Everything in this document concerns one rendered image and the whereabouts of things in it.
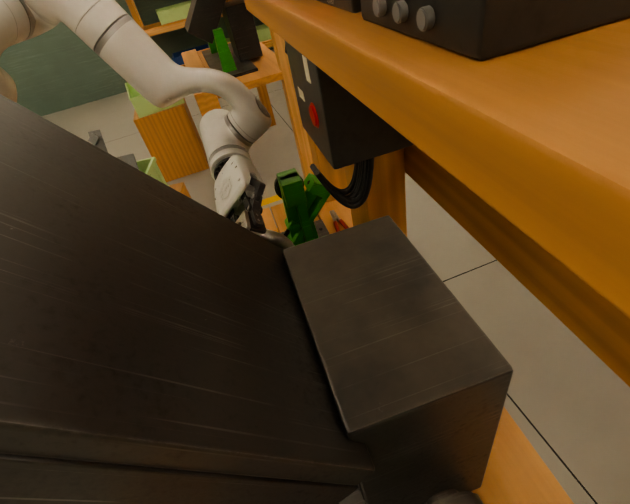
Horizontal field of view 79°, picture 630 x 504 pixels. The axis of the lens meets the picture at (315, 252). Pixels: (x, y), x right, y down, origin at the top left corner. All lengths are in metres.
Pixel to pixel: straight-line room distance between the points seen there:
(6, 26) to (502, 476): 1.13
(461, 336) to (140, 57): 0.68
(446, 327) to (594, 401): 1.52
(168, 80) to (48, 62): 7.11
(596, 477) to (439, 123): 1.68
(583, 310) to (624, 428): 1.43
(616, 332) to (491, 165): 0.35
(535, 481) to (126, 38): 1.00
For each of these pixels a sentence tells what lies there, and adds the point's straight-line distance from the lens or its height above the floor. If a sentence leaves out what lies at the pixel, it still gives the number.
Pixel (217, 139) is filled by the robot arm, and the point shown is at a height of 1.32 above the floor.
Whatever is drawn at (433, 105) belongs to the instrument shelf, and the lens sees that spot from 0.20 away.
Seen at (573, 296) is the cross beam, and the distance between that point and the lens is 0.53.
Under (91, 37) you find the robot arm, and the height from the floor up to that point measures 1.53.
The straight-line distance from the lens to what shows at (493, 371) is 0.44.
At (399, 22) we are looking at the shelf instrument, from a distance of 0.28.
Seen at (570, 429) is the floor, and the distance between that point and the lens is 1.86.
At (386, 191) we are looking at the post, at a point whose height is 1.15.
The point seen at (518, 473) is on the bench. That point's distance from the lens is 0.79.
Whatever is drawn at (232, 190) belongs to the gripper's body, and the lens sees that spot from 0.71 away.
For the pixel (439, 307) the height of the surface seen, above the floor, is 1.24.
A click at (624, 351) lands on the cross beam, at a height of 1.22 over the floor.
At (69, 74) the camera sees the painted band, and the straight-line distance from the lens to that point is 7.87.
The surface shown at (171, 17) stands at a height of 0.91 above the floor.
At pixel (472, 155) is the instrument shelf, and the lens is 0.18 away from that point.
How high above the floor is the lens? 1.61
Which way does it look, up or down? 40 degrees down
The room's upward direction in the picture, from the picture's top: 14 degrees counter-clockwise
